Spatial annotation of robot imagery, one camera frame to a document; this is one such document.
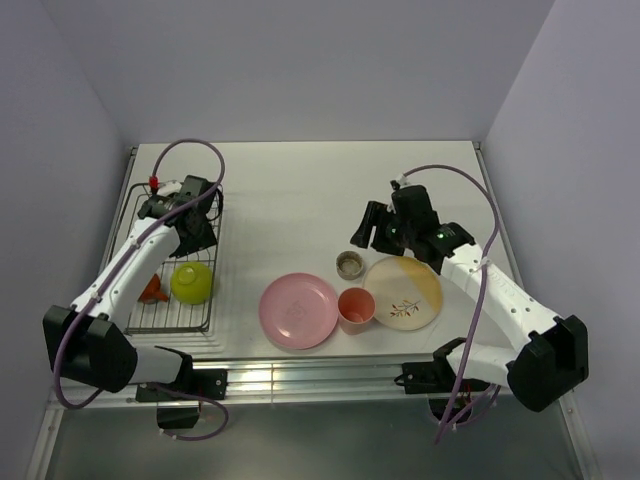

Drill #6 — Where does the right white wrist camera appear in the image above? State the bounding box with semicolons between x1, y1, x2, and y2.
390;174;410;191

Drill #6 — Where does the orange ceramic mug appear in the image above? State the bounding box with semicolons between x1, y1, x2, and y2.
138;274;169;304

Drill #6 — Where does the aluminium table edge rail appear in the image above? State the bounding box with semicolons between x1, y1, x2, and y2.
44;349;574;409

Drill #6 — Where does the pink plastic cup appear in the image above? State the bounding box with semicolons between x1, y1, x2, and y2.
338;287;376;335

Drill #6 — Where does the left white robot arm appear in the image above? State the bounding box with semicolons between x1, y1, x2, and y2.
43;175;217;399

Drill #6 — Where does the speckled ceramic small cup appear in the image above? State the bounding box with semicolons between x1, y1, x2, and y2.
336;251;365;281

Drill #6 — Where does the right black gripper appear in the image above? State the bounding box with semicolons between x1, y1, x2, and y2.
349;200;415;256

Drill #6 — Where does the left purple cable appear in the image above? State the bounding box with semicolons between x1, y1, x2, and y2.
52;138;231;444

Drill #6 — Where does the pink plastic plate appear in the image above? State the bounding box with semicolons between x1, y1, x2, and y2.
258;273;338;350

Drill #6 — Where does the lime green bowl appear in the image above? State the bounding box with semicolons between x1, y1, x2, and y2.
170;262;213;305

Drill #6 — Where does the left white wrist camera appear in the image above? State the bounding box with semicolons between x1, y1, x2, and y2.
148;175;182;197

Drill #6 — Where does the cream floral plate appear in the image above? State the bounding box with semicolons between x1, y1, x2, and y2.
362;257;444;331

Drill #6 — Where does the wire dish rack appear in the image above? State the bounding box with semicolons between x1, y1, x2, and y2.
105;182;223;335

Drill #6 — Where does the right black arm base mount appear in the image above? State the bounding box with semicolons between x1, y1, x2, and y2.
394;337;493;419

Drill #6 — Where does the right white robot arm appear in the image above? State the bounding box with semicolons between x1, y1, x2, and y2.
350;185;589;412

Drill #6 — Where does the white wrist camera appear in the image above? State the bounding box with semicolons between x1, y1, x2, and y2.
390;174;410;191
148;175;182;197

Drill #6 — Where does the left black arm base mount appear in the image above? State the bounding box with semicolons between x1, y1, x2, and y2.
135;347;230;442

